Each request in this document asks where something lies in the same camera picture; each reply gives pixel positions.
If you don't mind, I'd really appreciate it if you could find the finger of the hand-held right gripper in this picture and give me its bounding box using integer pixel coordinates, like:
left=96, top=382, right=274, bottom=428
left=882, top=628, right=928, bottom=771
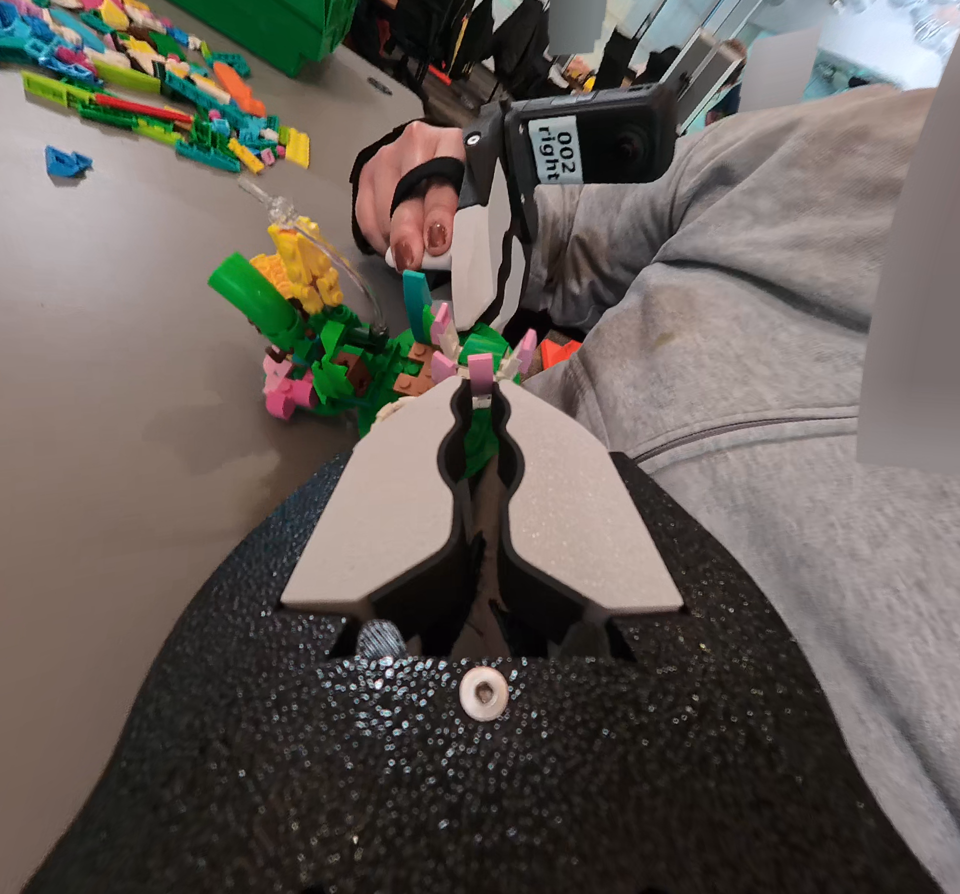
left=452, top=192, right=513, bottom=333
left=495, top=232, right=537, bottom=333

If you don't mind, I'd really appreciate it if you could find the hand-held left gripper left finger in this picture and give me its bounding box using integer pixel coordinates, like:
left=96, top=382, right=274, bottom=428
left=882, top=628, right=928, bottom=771
left=281, top=376, right=485, bottom=655

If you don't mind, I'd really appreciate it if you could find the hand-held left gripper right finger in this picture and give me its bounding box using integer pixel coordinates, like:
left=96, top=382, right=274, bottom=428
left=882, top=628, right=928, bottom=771
left=491, top=378, right=685, bottom=657

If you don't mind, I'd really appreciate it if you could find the person's grey hoodie torso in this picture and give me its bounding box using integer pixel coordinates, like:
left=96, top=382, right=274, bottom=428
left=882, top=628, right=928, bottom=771
left=525, top=87, right=960, bottom=894

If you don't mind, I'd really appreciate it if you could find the pile of colourful lego pieces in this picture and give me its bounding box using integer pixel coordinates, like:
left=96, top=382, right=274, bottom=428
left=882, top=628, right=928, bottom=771
left=0, top=0, right=311, bottom=175

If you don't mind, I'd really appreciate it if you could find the black backpack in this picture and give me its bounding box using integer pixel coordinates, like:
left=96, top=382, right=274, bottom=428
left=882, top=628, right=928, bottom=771
left=442, top=0, right=552, bottom=104

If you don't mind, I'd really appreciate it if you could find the person's right hand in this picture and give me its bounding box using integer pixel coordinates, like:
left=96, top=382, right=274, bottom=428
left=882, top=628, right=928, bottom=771
left=351, top=120, right=468, bottom=274

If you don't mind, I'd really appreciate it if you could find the person's right forearm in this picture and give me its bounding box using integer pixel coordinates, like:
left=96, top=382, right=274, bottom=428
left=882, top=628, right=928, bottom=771
left=521, top=84, right=939, bottom=336

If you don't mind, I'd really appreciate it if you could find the green flower lego model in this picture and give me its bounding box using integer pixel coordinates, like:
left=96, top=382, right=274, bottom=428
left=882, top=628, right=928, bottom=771
left=208, top=222, right=541, bottom=479

